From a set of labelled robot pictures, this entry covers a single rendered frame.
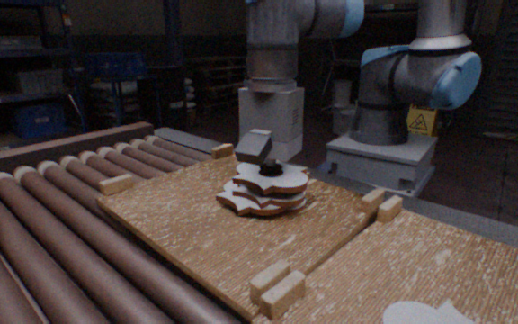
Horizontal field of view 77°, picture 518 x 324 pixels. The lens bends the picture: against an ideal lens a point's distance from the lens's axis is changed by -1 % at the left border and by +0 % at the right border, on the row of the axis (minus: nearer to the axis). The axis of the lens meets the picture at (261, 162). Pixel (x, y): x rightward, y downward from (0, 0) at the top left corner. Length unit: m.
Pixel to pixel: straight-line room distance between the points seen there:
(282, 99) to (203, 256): 0.24
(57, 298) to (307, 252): 0.32
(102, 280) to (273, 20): 0.41
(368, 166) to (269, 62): 0.43
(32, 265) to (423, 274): 0.52
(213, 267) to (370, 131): 0.55
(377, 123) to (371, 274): 0.48
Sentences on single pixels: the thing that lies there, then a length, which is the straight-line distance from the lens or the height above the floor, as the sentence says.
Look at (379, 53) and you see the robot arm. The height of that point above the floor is 1.18.
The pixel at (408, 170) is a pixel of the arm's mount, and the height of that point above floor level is 0.94.
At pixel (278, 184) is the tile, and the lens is 0.51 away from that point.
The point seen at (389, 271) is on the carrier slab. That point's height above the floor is 0.94.
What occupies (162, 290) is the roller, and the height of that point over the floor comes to 0.91.
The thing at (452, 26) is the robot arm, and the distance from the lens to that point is 0.77.
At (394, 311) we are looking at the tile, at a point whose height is 0.95.
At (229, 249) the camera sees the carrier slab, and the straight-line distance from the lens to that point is 0.48.
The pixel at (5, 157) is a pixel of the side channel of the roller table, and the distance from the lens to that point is 0.99.
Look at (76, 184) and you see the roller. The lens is 0.81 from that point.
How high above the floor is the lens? 1.21
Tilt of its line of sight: 21 degrees down
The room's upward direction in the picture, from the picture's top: straight up
